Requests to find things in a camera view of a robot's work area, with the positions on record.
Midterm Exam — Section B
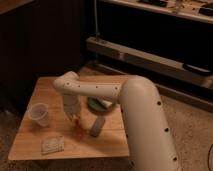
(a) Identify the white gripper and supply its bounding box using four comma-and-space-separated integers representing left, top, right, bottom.
63, 95, 81, 120

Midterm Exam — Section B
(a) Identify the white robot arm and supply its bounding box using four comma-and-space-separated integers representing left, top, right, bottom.
53, 71, 182, 171

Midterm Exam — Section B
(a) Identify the white sponge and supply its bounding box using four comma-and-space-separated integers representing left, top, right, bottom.
41, 136, 64, 155

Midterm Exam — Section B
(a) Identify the green plate with items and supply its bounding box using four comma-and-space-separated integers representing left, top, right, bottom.
87, 97, 115, 113

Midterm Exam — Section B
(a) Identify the clear plastic cup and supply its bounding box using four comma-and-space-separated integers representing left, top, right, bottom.
28, 103, 49, 127

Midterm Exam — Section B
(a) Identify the wooden folding table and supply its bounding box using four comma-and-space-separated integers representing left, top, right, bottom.
8, 77, 129, 160

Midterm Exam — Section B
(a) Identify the metal pole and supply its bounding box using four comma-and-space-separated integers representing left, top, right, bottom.
93, 0, 100, 41

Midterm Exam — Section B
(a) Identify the long grey bench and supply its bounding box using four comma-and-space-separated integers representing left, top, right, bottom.
86, 37, 213, 90

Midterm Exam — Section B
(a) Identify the black object on bench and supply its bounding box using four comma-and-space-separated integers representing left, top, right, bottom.
182, 63, 213, 76

